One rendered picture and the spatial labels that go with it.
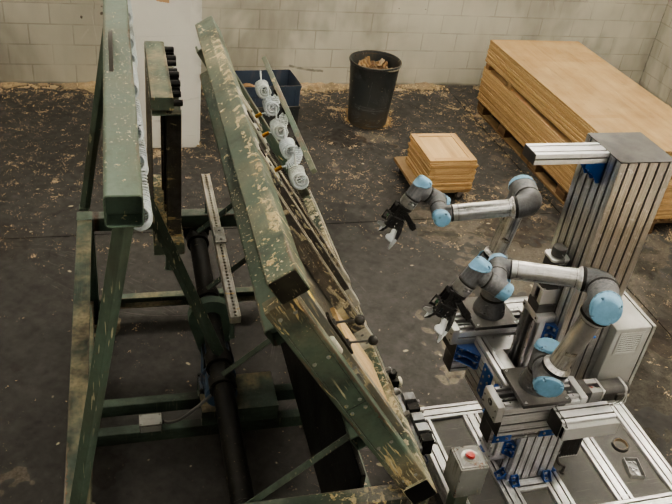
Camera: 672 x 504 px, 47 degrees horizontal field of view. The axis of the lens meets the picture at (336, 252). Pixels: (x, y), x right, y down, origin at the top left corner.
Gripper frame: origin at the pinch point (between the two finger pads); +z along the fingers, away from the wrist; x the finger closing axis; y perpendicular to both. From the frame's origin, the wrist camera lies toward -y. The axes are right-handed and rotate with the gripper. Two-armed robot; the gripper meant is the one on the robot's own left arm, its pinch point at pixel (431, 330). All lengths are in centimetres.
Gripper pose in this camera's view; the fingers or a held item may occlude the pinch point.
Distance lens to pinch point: 302.0
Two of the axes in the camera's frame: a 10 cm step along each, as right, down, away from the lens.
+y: -8.0, -3.5, -4.9
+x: 2.3, 5.7, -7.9
